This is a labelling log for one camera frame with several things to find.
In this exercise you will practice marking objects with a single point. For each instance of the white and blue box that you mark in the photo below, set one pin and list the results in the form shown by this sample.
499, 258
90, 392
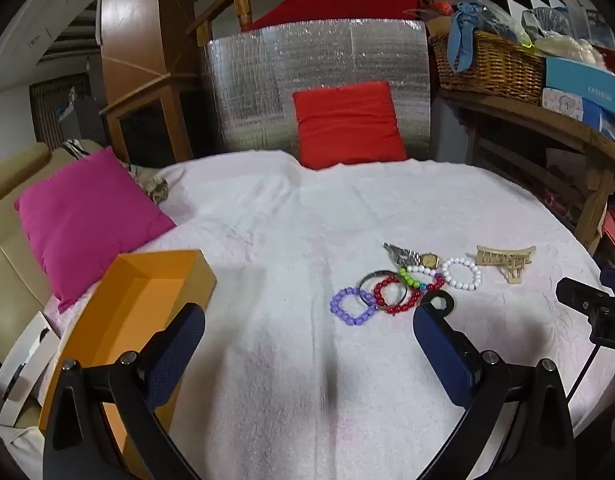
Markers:
567, 105

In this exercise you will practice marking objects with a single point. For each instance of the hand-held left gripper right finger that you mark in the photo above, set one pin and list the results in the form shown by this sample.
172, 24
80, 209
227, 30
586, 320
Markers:
437, 355

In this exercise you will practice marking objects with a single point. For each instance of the wooden shelf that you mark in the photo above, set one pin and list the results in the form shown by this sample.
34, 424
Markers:
537, 120

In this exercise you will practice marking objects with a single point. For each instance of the red cloth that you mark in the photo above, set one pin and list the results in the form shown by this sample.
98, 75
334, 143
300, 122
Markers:
347, 0

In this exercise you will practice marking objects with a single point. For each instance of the beige leather sofa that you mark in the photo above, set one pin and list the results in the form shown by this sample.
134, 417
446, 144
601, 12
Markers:
12, 270

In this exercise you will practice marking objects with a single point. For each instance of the white towel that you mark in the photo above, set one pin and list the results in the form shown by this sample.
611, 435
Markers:
287, 235

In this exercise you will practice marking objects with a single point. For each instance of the orange cardboard box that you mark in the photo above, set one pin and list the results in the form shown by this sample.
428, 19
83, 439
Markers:
137, 285

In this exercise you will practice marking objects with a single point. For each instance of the wooden cabinet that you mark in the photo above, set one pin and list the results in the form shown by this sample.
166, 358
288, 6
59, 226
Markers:
132, 20

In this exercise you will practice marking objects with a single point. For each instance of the wicker basket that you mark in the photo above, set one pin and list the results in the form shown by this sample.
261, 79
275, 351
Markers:
492, 67

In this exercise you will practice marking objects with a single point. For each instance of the silver metal bangle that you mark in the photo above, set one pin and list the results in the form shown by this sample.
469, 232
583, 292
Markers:
377, 273

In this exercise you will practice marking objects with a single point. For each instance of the silver foil insulation mat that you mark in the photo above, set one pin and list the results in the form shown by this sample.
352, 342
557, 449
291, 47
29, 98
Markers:
262, 85

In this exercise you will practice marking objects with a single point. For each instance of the gold and silver wristwatch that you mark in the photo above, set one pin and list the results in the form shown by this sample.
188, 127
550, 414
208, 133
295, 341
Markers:
428, 260

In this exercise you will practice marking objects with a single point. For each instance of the light blue box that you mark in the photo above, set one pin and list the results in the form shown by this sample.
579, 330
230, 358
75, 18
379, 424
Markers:
582, 80

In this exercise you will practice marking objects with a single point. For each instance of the blue cloth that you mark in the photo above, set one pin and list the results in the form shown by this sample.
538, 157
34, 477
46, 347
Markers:
460, 35

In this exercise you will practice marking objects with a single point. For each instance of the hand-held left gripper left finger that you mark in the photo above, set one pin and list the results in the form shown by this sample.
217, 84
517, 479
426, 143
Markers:
180, 345

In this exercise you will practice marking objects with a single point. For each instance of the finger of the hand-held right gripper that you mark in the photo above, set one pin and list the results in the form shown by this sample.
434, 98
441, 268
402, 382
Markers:
580, 296

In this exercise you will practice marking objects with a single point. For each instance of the red cushion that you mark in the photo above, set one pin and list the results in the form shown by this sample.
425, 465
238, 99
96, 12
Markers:
347, 125

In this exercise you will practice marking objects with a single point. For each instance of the beige hair claw clip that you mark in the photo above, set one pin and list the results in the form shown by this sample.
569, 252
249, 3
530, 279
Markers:
492, 256

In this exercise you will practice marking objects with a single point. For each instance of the pink cushion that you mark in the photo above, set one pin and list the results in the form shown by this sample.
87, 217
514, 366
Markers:
87, 220

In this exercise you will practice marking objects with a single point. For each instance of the camouflage cloth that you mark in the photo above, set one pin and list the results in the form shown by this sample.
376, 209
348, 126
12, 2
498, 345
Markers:
152, 187

